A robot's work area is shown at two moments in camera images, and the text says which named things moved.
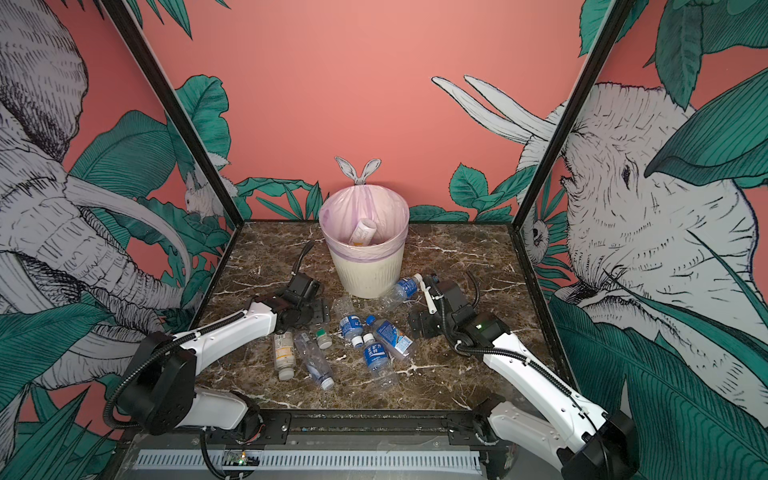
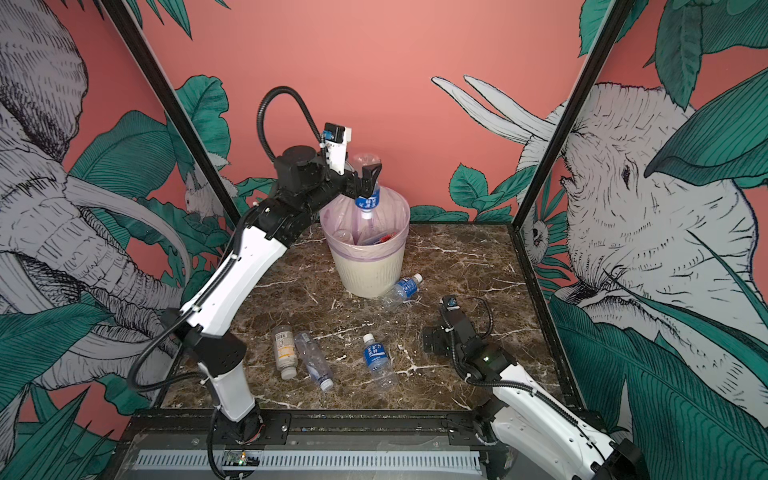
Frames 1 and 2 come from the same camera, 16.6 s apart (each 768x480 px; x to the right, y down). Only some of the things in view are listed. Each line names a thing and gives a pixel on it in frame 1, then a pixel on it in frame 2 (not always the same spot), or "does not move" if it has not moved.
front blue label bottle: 377,358 does not move
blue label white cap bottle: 352,328 → 371,164
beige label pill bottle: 284,354 does not move
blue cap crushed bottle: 390,336 → 380,238
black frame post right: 616,16 does not move
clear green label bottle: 323,340 → 344,235
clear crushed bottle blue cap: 316,360 does not move
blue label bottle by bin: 405,289 does not move
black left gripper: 321,311 → 352,190
